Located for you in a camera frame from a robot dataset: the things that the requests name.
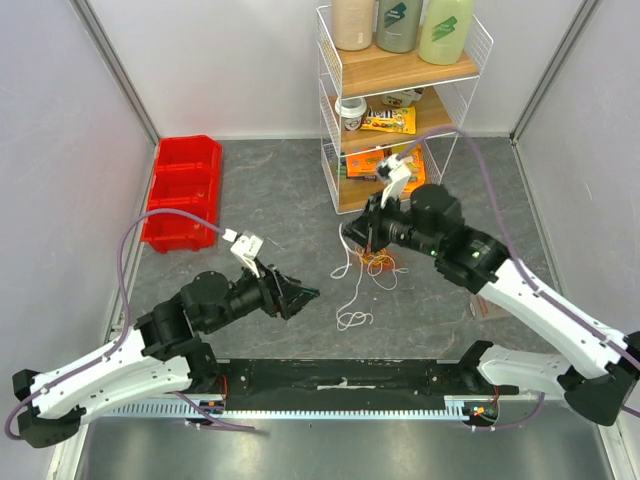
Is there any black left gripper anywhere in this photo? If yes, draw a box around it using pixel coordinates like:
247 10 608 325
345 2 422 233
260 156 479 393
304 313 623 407
205 255 321 333

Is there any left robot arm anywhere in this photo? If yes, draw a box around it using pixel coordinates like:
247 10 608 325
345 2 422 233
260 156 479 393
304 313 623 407
5 266 320 448

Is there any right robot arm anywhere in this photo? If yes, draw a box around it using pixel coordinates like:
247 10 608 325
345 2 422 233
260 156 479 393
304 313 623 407
342 185 639 426

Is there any orange snack box left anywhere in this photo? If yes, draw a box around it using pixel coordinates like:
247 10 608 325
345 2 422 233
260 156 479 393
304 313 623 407
344 150 385 181

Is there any orange snack box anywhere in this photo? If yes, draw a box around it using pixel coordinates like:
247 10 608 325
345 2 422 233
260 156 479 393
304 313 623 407
344 150 385 181
387 145 428 194

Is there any orange snack box right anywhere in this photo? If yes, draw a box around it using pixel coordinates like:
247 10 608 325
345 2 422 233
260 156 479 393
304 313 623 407
387 145 428 194

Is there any yellow candy bag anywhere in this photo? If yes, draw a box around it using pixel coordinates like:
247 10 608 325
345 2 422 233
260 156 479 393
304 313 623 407
361 106 417 135

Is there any coffee cup with lid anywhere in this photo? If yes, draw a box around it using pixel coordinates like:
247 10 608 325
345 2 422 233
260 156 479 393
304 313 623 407
334 97 367 131

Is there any white brown snack pack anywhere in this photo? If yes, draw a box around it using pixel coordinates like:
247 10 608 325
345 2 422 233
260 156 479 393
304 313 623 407
380 88 424 108

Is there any small card on table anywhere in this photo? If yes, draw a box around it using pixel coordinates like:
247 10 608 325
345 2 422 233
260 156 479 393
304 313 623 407
469 294 509 321

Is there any red storage bin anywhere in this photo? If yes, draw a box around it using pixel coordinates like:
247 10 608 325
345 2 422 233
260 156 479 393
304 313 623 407
141 135 223 254

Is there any beige bottle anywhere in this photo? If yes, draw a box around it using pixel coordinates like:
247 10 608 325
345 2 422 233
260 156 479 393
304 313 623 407
331 0 375 51

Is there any grey green bottle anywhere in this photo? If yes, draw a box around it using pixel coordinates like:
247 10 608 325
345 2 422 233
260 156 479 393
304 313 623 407
376 0 423 54

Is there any light green bottle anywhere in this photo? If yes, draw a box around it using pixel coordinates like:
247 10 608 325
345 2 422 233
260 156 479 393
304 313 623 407
418 0 474 66

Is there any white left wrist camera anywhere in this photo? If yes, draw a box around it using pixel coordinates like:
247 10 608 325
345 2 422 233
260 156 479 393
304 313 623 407
230 231 264 278

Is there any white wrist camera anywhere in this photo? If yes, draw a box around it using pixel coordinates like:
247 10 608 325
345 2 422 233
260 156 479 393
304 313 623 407
376 154 412 208
230 231 264 278

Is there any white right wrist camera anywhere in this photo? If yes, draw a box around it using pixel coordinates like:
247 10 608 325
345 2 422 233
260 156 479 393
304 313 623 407
376 154 412 208

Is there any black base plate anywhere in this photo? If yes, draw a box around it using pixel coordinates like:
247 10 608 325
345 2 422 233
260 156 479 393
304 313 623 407
214 357 481 412

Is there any white wire shelf rack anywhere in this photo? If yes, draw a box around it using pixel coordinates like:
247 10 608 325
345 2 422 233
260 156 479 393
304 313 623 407
316 5 494 214

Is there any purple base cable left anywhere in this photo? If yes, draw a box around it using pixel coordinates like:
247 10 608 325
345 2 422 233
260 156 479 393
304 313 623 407
172 392 259 432

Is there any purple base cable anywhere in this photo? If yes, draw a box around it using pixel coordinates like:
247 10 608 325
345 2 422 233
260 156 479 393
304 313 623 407
469 390 546 432
172 392 259 432

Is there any slotted cable duct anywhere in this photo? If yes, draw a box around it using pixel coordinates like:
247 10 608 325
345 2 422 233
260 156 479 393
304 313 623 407
102 397 470 421

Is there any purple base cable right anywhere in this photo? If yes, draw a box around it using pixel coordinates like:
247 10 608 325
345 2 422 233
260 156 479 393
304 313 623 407
469 390 546 432

